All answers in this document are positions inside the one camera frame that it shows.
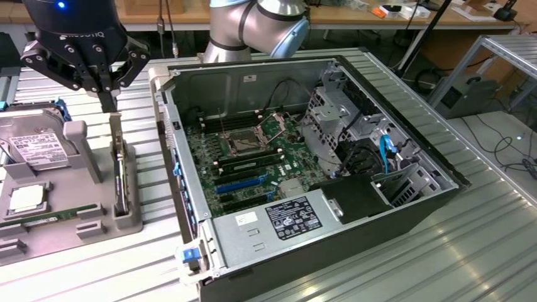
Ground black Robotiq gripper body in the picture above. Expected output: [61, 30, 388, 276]
[22, 0, 129, 76]

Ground graphics card with metal bracket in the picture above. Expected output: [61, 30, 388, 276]
[108, 112, 130, 218]

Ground blue disk caddy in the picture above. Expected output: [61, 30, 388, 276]
[0, 98, 73, 123]

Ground silver hard disk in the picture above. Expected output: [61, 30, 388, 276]
[0, 107, 72, 172]

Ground thin metal locking lever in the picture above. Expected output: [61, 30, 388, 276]
[216, 106, 230, 135]

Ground CPU socket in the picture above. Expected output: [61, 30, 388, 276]
[221, 125, 265, 157]

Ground metal socket cover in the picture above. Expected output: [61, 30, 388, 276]
[254, 111, 294, 142]

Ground blue card retention clips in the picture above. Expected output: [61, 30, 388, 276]
[170, 152, 197, 229]

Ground black labelled RAM stick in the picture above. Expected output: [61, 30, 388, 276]
[217, 153, 282, 173]

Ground grey plastic parts rack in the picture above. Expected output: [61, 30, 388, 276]
[0, 120, 146, 257]

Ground silver CPU chip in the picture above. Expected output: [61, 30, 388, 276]
[8, 185, 46, 213]

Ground black expansion slot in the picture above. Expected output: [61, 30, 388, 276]
[212, 169, 269, 187]
[222, 198, 273, 214]
[218, 192, 269, 204]

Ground green motherboard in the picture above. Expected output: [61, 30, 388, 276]
[186, 106, 332, 218]

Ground blue expansion slot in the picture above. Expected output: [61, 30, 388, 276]
[214, 176, 273, 194]

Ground green RAM stick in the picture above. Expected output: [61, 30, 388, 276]
[18, 204, 101, 228]

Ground silver disk bay cage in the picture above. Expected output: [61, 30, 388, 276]
[300, 85, 381, 158]

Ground wooden desk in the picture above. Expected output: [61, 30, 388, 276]
[0, 0, 537, 32]

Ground silver chipset heatsink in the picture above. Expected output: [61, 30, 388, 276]
[278, 179, 305, 193]

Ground orange and white box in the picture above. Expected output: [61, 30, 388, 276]
[370, 4, 405, 19]

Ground blue case latch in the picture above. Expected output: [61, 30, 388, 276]
[177, 247, 200, 264]

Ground silver power supply unit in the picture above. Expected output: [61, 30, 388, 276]
[210, 189, 345, 270]

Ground white flat box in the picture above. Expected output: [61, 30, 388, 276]
[397, 5, 432, 18]

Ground black tripod pole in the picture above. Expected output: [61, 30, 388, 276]
[396, 0, 454, 72]

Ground grey perforated disk bay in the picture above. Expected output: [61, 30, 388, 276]
[370, 162, 440, 209]

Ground open black PC case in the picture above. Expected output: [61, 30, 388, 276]
[148, 47, 470, 302]

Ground white paper sheets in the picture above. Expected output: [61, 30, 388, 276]
[450, 6, 498, 22]

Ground small brown box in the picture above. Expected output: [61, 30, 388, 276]
[464, 0, 504, 10]

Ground small black speaker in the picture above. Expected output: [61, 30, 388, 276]
[493, 0, 520, 22]

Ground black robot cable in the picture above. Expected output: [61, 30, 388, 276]
[154, 0, 182, 60]

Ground black looped wire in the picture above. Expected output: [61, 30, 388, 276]
[270, 78, 314, 111]

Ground blue SATA wire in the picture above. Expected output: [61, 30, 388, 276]
[380, 134, 397, 174]

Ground black device with handle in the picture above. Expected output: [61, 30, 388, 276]
[436, 77, 510, 120]

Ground aluminium profile frame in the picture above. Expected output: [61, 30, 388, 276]
[428, 33, 537, 122]

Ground black cable bundle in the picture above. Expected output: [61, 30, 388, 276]
[493, 135, 537, 181]

